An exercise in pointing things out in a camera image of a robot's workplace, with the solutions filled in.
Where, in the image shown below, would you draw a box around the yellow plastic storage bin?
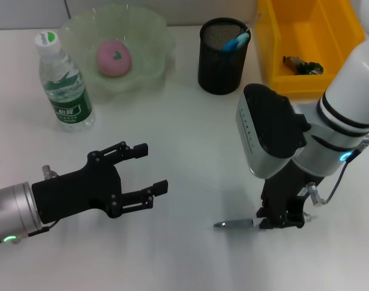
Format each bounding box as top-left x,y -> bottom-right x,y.
254,0 -> 366,98

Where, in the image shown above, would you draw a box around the right gripper cable with connector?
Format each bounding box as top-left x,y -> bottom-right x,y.
307,135 -> 369,207

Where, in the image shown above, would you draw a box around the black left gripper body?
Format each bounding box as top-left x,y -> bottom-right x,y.
31,150 -> 124,225

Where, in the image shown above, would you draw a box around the clear water bottle green label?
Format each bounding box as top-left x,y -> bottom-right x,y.
33,30 -> 96,133

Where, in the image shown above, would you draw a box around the gripper cable with connector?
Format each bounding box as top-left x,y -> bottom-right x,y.
307,135 -> 369,207
28,165 -> 60,238

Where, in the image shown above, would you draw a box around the white silver ballpoint pen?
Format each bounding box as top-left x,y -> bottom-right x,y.
213,213 -> 319,232

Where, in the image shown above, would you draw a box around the blue scissors with sheath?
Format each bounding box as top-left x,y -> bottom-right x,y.
222,32 -> 251,52

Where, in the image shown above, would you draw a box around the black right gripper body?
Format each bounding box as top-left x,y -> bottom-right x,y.
260,158 -> 325,213

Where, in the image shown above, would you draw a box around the translucent green fruit bowl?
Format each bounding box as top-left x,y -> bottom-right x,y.
58,4 -> 177,102

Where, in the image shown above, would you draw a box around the pink round ball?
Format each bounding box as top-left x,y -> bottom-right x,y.
95,39 -> 133,78

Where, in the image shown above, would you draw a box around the left gripper cable with connector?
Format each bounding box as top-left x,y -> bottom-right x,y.
28,165 -> 60,238

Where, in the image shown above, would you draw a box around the transparent plastic ruler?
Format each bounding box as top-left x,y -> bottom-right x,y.
245,11 -> 263,34

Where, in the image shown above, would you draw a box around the green plastic wrapper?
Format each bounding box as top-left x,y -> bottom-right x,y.
282,55 -> 325,76

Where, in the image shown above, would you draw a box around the black mesh pen holder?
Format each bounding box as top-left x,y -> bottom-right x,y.
198,17 -> 251,95

